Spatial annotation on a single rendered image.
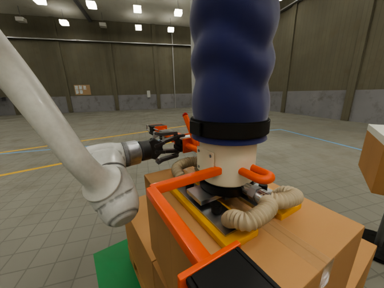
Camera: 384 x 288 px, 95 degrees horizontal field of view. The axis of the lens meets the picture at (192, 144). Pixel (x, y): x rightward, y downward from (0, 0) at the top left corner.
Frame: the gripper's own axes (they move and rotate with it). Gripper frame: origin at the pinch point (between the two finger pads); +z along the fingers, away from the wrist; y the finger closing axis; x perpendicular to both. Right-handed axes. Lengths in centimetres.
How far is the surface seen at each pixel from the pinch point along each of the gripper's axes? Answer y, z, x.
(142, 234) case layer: 58, -17, -24
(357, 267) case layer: 58, 57, 54
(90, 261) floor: 112, -48, -81
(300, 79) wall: -73, 1053, -455
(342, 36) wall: -233, 993, -280
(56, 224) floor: 112, -74, -152
